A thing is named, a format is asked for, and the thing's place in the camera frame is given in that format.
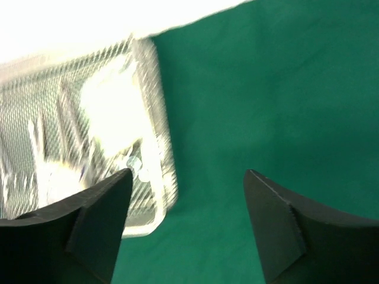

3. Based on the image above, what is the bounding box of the green surgical drape cloth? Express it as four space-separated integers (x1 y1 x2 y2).
113 1 378 283

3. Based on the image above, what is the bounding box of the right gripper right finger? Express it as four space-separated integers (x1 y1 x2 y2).
243 170 378 283

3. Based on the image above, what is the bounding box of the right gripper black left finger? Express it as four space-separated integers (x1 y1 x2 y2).
1 169 133 284

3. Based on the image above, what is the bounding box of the metal mesh instrument tray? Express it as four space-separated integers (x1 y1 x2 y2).
1 37 178 238

